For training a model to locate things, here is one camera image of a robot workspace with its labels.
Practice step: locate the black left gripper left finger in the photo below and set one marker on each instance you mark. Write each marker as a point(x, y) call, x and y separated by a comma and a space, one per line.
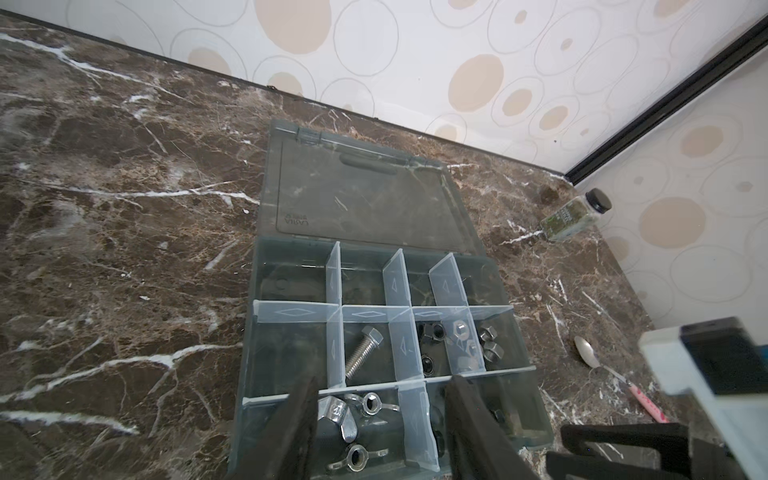
point(284, 449)

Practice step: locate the dark hex nut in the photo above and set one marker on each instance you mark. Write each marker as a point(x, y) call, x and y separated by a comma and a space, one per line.
point(428, 365)
point(430, 332)

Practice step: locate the spoon with pink handle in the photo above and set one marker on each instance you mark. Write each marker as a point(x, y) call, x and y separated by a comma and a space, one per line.
point(588, 355)

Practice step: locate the silver hex bolt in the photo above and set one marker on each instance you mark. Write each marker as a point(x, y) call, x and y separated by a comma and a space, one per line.
point(372, 339)

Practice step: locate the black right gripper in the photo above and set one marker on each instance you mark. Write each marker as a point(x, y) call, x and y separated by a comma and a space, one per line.
point(639, 451)

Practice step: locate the silver wing nut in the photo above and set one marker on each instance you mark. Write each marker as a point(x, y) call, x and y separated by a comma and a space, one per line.
point(338, 412)
point(371, 403)
point(356, 458)

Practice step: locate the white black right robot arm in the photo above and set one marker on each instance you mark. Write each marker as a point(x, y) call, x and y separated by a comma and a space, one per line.
point(719, 365)

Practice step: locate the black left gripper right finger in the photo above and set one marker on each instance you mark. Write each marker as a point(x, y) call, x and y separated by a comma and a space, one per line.
point(478, 447)

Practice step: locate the clear grey compartment organizer box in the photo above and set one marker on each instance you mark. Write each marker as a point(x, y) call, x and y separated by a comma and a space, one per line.
point(353, 234)

